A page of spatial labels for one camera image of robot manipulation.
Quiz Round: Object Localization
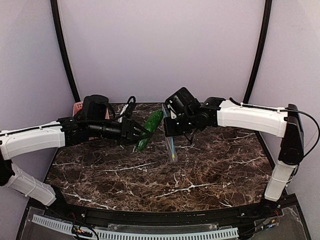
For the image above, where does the green cucumber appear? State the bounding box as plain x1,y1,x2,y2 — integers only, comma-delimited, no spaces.
136,110,164,152

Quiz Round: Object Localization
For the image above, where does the clear zip top bag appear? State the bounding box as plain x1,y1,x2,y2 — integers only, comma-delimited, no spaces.
161,103,179,163

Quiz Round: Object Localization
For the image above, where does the pink plastic basket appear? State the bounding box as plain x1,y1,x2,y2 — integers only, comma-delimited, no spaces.
72,101,110,120

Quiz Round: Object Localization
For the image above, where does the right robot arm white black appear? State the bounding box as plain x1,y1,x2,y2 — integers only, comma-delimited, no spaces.
164,93,307,202

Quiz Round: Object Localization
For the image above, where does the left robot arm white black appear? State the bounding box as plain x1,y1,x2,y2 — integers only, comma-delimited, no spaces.
0,94,153,207

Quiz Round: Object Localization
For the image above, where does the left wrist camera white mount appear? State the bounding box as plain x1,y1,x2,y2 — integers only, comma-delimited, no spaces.
117,95,137,123

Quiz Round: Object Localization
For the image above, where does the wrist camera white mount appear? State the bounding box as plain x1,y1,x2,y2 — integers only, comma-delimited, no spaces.
117,95,137,123
164,87,201,119

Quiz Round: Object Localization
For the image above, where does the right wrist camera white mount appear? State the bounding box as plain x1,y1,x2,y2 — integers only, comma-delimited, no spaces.
164,87,201,119

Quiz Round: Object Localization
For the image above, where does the white slotted cable duct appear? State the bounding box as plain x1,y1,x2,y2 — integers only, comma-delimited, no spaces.
31,214,239,240

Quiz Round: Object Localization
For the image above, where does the black front rail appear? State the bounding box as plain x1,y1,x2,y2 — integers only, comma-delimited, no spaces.
45,203,276,227

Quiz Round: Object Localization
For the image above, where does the left black frame post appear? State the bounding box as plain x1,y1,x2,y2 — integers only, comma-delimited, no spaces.
50,0,81,102

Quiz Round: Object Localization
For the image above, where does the black frame post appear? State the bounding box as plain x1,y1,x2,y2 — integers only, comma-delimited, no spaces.
241,0,273,108
50,0,81,102

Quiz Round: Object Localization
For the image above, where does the right black frame post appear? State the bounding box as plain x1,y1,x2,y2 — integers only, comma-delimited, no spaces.
241,0,273,108

